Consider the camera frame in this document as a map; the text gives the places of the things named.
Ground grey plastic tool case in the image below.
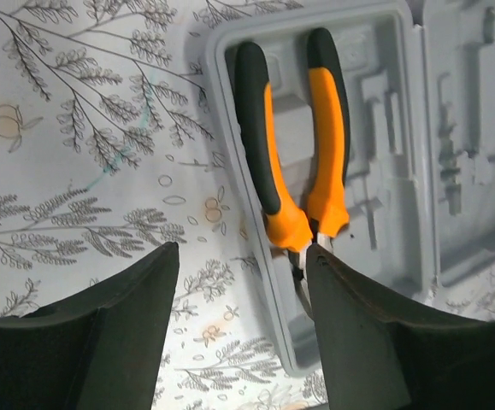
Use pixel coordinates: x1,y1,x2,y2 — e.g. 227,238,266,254
201,1,495,376

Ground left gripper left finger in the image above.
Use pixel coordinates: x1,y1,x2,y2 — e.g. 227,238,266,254
0,243,179,409

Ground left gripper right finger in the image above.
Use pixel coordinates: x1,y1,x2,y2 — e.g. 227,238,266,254
306,245,495,409

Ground orange handled pliers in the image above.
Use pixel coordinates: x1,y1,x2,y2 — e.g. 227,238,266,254
229,27,351,311

